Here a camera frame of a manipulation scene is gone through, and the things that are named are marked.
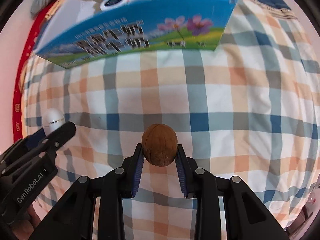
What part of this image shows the small white earbud case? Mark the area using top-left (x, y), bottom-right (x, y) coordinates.
top-left (42, 108), bottom-right (66, 135)

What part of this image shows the brown walnut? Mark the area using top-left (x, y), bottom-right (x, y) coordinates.
top-left (142, 124), bottom-right (178, 167)

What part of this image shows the white jar black label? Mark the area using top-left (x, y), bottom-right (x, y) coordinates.
top-left (100, 0), bottom-right (128, 11)

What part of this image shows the person's hand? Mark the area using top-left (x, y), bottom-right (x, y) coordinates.
top-left (11, 205), bottom-right (41, 240)

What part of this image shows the plaid blue striped bedsheet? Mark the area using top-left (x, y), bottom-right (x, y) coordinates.
top-left (22, 0), bottom-right (319, 228)

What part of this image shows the blue cardboard box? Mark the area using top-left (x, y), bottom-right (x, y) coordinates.
top-left (34, 0), bottom-right (237, 69)

